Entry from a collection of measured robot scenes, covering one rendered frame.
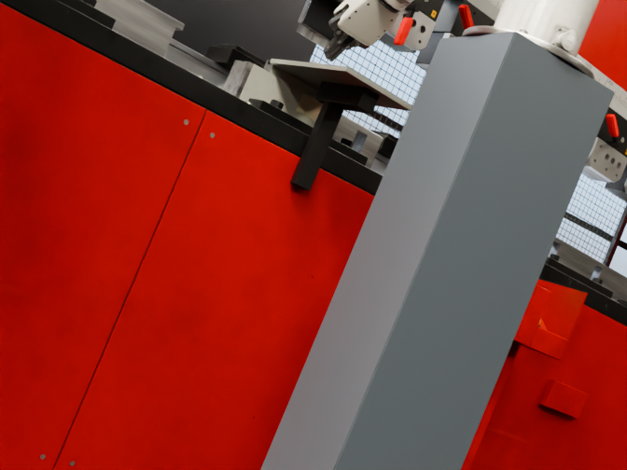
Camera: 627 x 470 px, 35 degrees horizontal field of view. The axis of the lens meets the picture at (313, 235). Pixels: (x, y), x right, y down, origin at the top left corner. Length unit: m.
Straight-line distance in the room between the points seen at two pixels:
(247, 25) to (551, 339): 1.14
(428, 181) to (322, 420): 0.34
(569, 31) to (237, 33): 1.39
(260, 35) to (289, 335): 0.93
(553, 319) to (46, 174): 1.08
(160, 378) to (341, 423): 0.71
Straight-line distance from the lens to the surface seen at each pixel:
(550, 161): 1.32
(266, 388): 2.04
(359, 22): 2.00
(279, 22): 2.67
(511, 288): 1.31
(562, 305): 2.15
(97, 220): 1.77
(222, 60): 2.25
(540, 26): 1.36
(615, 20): 2.73
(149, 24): 1.90
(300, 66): 1.96
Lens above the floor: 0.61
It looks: 3 degrees up
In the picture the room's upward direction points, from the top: 23 degrees clockwise
